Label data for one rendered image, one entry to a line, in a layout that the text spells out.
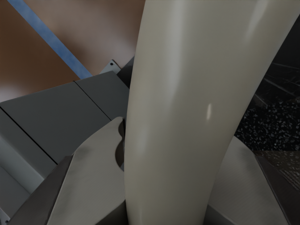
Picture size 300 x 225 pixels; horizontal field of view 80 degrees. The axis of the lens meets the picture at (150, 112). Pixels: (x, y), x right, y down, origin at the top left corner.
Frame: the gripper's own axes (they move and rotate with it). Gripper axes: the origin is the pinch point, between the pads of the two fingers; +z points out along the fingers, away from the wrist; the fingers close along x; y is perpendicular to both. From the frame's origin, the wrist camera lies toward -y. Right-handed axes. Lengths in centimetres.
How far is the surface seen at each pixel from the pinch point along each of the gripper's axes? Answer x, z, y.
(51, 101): -41, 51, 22
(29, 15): -90, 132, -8
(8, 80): -126, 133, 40
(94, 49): -43, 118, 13
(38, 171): -34, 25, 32
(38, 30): -85, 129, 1
